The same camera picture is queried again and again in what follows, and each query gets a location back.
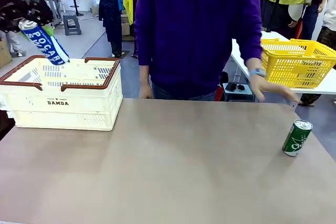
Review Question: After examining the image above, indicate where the blue Pocari Sweat can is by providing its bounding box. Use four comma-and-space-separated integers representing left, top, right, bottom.
18, 19, 70, 66

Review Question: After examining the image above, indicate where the green drink can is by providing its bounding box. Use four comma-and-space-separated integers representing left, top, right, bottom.
282, 119, 313, 157

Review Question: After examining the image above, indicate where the person's right forearm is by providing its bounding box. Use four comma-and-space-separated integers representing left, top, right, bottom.
139, 63, 152, 86

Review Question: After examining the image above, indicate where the person's left forearm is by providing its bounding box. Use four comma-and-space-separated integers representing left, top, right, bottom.
246, 57, 264, 72

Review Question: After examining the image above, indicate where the cream basket with brown rim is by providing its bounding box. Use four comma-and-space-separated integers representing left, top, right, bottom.
0, 55, 124, 132

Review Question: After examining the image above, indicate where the yellow plastic shopping basket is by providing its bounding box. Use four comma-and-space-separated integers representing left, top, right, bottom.
260, 38, 336, 89

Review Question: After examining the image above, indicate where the person's right hand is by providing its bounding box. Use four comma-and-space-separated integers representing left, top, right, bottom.
138, 83, 154, 100

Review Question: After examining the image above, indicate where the person's left hand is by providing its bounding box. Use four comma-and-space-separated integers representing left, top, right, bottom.
248, 76, 302, 104

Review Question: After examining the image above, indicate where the person in grey trousers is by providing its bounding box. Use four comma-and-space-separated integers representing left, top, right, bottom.
5, 31, 24, 57

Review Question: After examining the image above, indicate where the flat cardboard box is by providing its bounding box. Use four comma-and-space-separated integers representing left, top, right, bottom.
0, 39, 13, 69

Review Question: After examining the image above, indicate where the grey step stool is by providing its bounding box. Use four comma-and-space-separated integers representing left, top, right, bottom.
62, 15, 82, 36

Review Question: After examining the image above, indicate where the person in grey shirt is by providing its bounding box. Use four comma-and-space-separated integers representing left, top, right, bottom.
98, 0, 124, 57

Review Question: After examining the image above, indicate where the brown cardboard box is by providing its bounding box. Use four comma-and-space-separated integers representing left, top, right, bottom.
120, 10, 136, 41

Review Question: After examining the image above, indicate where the person in purple cardigan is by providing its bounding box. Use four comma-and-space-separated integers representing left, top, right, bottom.
133, 0, 264, 101

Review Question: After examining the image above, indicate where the light blue wrist watch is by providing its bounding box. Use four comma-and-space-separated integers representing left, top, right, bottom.
248, 68, 268, 78

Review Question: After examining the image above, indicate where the person in black and jeans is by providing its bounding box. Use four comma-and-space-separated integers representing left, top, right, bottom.
301, 0, 330, 41

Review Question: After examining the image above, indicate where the person in white shirt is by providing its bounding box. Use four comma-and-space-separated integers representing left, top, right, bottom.
316, 0, 336, 51

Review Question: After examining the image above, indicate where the white side table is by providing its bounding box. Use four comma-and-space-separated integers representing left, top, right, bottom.
230, 30, 336, 96

